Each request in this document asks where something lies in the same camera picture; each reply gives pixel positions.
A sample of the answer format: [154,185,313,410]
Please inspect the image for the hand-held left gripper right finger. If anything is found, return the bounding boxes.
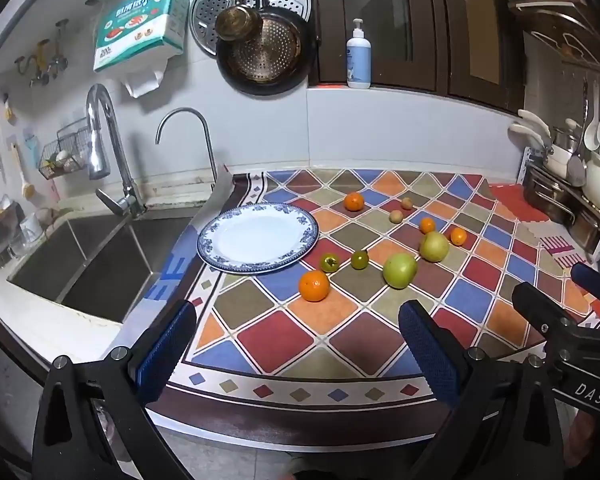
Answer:
[398,300,567,480]

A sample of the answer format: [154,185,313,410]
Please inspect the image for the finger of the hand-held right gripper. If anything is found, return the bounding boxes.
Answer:
[570,262,600,332]
[511,282,589,347]

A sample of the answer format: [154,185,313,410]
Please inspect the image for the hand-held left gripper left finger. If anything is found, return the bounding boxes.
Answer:
[31,299,198,480]

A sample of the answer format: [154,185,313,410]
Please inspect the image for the green apple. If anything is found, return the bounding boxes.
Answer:
[419,231,450,263]
[383,253,418,289]

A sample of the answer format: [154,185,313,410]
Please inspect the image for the large orange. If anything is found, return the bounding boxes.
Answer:
[299,270,331,303]

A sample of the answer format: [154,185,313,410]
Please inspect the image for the blue and white plate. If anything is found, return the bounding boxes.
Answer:
[197,203,320,275]

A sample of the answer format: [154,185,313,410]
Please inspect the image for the person's right hand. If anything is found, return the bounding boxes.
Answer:
[567,405,600,468]

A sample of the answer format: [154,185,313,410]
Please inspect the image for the white printed mat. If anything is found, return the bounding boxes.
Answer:
[522,220,597,317]

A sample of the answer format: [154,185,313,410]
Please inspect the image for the steel pot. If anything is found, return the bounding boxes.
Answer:
[522,164,582,224]
[569,206,600,257]

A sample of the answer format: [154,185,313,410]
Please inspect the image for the red foam mat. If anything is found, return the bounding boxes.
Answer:
[486,182,552,224]

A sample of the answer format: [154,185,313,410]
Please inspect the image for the steel kitchen sink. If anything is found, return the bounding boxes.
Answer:
[7,212,196,325]

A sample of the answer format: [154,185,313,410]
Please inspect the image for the metal spatula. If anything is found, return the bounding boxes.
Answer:
[566,79,589,188]

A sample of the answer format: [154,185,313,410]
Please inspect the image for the colourful diamond pattern tablecloth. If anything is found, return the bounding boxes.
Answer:
[140,167,600,456]

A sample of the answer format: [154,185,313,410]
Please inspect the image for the small white pot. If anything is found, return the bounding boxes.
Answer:
[544,144,577,179]

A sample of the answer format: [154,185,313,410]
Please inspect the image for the white pot rack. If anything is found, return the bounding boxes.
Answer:
[516,146,600,267]

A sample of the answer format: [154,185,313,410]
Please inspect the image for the clear cup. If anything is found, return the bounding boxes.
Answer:
[18,213,44,247]

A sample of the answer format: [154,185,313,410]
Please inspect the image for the thin gooseneck faucet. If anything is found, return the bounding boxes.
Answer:
[155,107,219,186]

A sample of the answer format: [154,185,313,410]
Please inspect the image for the chrome pull-down faucet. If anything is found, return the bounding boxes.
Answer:
[84,83,147,219]

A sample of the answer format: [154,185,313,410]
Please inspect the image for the brown round board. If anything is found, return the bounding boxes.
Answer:
[509,0,600,67]

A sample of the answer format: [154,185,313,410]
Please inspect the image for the white paper towel sheet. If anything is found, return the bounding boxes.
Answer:
[122,66,165,99]

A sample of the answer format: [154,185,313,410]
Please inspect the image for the white pump bottle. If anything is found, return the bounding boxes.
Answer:
[345,18,373,90]

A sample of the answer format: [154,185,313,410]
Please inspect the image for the black frying pan with strainer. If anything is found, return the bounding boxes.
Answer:
[215,0,319,97]

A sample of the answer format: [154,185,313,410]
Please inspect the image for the green paper towel pack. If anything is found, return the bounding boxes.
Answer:
[92,0,190,74]

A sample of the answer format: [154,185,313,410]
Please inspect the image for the white knife handle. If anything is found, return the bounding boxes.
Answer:
[517,109,552,137]
[508,123,552,153]

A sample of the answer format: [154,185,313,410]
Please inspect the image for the wire wall basket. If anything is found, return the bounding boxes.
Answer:
[38,119,94,179]

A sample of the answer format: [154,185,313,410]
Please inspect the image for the wooden handled dish brush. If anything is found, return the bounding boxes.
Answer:
[11,142,36,199]

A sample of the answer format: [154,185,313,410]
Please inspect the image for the dark brown window frame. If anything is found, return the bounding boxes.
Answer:
[300,0,526,115]

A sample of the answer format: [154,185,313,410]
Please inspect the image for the metal wall hooks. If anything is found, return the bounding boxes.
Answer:
[14,19,71,87]

